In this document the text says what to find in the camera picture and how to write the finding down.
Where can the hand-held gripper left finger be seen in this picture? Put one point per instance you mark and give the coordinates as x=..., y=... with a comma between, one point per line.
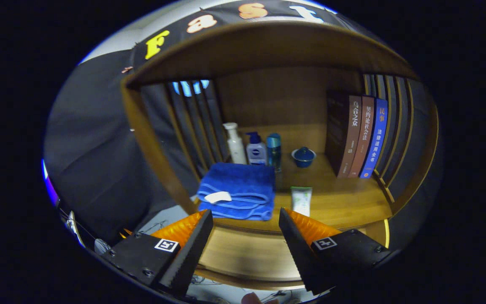
x=188, y=253

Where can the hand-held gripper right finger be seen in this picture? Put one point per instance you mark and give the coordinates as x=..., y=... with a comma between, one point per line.
x=300, y=253

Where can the white cosmetic tube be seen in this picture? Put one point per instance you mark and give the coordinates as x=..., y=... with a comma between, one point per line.
x=301, y=202

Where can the wooden drawer with black knob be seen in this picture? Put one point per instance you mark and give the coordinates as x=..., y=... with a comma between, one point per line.
x=247, y=253

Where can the wooden countertop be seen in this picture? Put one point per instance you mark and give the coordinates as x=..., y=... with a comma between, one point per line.
x=336, y=198

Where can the wooden cabinet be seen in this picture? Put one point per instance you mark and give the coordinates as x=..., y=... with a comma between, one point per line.
x=276, y=46

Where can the blue folded towel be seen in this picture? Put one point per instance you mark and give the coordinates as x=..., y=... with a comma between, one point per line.
x=243, y=181

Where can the blue lidded teacup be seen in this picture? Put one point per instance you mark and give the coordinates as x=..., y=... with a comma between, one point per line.
x=303, y=158

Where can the teal bottle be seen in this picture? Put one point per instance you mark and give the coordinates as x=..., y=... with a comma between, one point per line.
x=274, y=152

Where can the white lotion bottle blue cap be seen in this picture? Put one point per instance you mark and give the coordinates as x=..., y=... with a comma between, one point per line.
x=256, y=154

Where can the white pump bottle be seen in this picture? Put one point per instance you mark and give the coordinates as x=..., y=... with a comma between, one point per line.
x=236, y=147

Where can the dark brown book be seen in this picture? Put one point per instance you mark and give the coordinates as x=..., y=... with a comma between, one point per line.
x=336, y=135

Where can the reddish brown book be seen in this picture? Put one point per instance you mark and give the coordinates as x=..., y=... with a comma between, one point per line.
x=363, y=139

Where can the blue book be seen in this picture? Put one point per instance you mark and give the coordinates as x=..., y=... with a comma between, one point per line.
x=376, y=139

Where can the black backdrop cloth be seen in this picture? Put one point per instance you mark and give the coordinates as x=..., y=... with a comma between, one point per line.
x=95, y=147

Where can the pink clip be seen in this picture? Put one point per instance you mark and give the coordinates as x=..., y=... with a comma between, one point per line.
x=127, y=69

